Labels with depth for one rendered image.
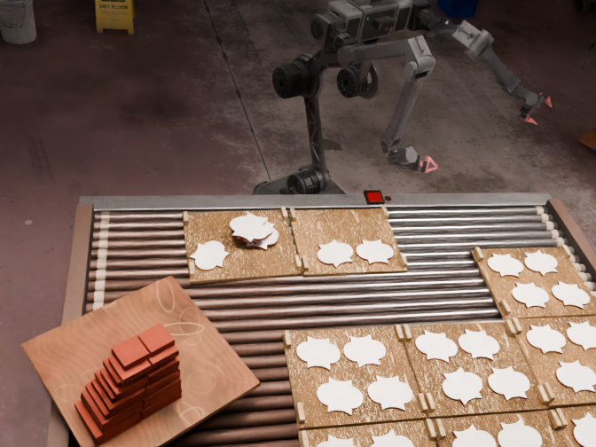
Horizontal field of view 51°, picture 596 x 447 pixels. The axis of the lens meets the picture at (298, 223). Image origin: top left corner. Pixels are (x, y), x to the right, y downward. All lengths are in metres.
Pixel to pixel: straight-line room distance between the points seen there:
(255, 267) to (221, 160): 2.05
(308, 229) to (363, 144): 2.22
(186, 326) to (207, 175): 2.26
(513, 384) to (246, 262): 1.02
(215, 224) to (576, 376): 1.40
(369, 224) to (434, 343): 0.60
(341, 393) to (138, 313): 0.68
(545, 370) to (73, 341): 1.55
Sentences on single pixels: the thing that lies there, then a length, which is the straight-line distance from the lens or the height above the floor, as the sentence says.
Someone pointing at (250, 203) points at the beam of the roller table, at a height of 0.92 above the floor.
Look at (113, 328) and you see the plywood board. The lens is 2.01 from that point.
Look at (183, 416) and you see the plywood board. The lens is 1.83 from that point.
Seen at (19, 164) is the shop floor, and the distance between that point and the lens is 4.31.
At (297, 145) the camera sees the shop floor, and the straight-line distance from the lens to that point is 4.49.
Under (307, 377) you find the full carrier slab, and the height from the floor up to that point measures 0.94.
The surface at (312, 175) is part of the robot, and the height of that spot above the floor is 0.42.
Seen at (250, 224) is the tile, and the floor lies 1.00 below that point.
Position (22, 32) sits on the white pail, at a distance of 5.54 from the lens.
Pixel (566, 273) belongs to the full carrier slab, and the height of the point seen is 0.94.
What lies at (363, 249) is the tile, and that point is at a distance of 2.44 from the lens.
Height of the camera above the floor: 2.64
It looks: 43 degrees down
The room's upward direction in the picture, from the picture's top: 10 degrees clockwise
